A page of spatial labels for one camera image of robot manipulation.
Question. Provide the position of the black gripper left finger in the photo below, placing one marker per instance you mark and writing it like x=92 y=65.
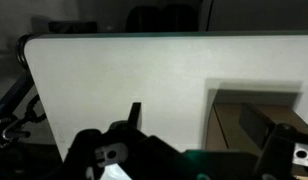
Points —
x=134 y=118

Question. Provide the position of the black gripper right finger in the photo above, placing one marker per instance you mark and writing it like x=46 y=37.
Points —
x=256 y=124

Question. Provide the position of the brown cardboard box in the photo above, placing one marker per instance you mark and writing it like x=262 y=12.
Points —
x=231 y=155

